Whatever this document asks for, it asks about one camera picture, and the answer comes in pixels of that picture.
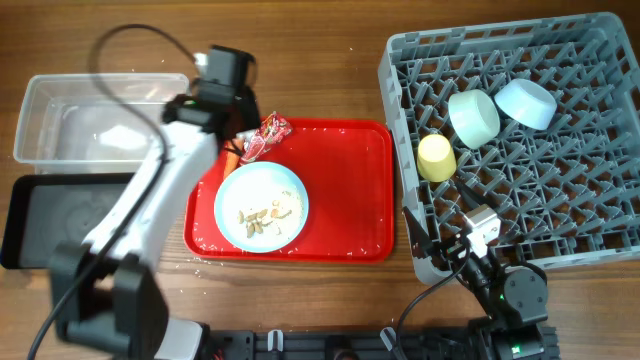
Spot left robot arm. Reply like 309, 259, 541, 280
47, 46, 261, 359

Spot red snack wrapper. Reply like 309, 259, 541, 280
240, 112, 293, 165

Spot almonds and rice scraps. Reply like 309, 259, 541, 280
236, 190, 304, 239

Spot black plastic tray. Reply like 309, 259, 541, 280
1, 173, 133, 270

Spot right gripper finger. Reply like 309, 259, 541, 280
454, 180, 493, 208
402, 206, 436, 258

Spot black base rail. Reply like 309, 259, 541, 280
199, 325, 559, 360

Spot pale green bowl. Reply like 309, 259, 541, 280
448, 89, 500, 150

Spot yellow cup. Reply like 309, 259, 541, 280
416, 134, 457, 183

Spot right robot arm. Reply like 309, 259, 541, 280
391, 181, 549, 359

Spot grey dishwasher rack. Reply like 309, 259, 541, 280
378, 12, 639, 269

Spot light blue plate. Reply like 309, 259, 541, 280
214, 162, 310, 253

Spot clear plastic bin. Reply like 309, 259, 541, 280
12, 72, 199, 180

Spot right black cable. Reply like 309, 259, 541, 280
394, 244, 474, 346

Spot light blue small bowl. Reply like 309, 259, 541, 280
494, 79, 557, 130

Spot orange carrot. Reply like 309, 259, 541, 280
223, 138, 244, 179

